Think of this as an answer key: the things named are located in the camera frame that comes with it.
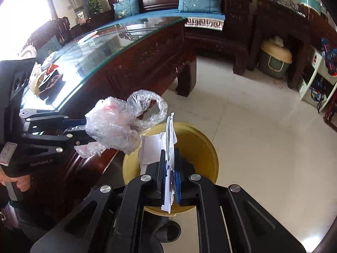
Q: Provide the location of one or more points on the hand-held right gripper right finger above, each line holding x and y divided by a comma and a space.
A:
184, 189

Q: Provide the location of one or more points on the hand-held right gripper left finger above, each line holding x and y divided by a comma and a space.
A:
158, 174

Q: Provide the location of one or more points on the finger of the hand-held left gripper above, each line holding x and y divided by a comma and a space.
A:
44, 116
52, 138

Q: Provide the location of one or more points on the white paper carton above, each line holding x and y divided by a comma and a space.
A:
151, 147

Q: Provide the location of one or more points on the clear plastic bag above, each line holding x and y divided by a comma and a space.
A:
113, 126

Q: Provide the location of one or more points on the person's left hand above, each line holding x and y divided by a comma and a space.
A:
22, 183

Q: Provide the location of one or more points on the brown wrapper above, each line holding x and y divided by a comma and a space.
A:
54, 83

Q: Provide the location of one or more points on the red white wrapper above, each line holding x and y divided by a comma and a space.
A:
51, 68

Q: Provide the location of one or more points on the dark wooden armchair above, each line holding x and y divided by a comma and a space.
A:
52, 29

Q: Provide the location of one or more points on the dark wooden glass-top table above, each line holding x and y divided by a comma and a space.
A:
118, 66

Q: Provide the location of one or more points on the white pink wrapper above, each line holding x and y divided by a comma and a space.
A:
88, 37

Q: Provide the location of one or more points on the dark wooden corner table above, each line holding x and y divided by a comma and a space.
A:
97, 22

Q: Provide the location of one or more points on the green potted plant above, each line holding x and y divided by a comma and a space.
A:
95, 5

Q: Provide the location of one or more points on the small teal embroidered cushion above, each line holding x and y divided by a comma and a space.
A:
126, 8

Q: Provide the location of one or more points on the dark carved wooden sofa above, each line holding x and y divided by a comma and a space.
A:
237, 44

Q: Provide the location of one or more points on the yellow green pet carrier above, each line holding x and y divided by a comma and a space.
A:
275, 58

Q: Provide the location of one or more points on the red wooden stool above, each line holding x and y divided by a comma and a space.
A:
331, 117

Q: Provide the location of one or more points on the blue white bag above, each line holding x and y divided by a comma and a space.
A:
317, 91

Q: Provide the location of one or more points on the large teal embroidered cushion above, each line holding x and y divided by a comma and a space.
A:
200, 2

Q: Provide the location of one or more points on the white storage rack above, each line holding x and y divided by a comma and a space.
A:
316, 63

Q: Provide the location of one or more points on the dark wooden console table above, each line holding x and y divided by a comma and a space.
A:
279, 23

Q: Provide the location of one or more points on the blue red toy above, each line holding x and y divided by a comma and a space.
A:
329, 55

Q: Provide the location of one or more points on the teal storage box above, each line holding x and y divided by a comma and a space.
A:
310, 4

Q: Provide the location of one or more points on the small photo frame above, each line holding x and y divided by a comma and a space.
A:
80, 15

